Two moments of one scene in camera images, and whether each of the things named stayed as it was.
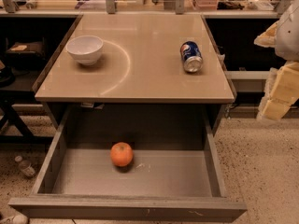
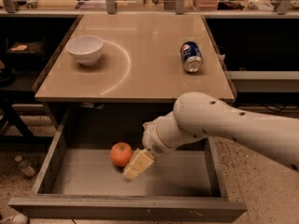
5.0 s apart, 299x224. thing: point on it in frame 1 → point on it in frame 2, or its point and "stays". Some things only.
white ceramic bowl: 85,49 stays
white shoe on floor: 20,218 stays
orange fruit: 121,154 stays
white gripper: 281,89 → 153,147
